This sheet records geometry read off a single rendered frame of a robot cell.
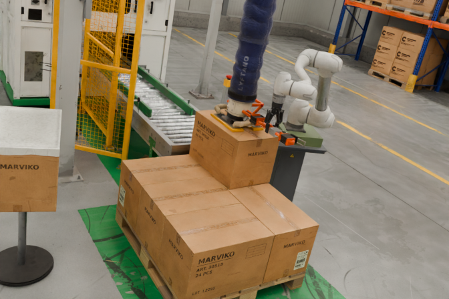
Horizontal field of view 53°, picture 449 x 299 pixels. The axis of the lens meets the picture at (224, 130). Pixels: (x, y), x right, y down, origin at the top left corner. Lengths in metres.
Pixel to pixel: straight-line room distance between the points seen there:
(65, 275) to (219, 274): 1.05
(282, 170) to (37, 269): 2.13
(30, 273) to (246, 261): 1.40
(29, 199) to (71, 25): 1.67
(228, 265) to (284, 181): 1.45
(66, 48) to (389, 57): 8.90
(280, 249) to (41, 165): 1.59
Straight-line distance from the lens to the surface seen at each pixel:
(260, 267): 3.12
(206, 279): 2.89
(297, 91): 3.04
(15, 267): 3.37
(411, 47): 11.30
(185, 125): 4.47
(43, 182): 2.71
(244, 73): 3.34
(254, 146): 3.34
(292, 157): 4.07
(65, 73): 4.02
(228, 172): 3.37
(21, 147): 2.62
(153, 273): 3.34
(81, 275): 3.33
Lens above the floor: 2.15
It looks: 21 degrees down
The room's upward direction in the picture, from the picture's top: 11 degrees clockwise
